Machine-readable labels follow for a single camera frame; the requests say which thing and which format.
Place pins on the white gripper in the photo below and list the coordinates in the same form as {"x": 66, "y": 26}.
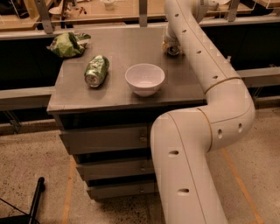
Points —
{"x": 170, "y": 39}

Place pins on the white bowl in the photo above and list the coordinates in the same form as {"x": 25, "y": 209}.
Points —
{"x": 144, "y": 79}

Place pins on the grey drawer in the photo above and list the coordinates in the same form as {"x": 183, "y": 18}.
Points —
{"x": 115, "y": 168}
{"x": 122, "y": 190}
{"x": 107, "y": 138}

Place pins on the green chip bag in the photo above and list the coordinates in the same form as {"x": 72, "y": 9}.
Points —
{"x": 69, "y": 44}

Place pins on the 7up soda can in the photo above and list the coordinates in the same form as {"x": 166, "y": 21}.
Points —
{"x": 173, "y": 50}

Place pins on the green soda can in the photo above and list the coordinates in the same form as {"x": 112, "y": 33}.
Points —
{"x": 96, "y": 71}

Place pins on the bottom grey drawer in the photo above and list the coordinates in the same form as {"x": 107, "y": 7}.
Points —
{"x": 122, "y": 190}

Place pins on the middle grey drawer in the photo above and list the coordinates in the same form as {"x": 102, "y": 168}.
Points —
{"x": 115, "y": 168}

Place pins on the grey drawer cabinet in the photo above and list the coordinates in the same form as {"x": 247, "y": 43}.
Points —
{"x": 76, "y": 105}

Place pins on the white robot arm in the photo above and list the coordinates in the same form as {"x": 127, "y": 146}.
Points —
{"x": 181, "y": 138}

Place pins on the top grey drawer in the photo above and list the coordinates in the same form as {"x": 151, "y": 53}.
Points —
{"x": 107, "y": 138}

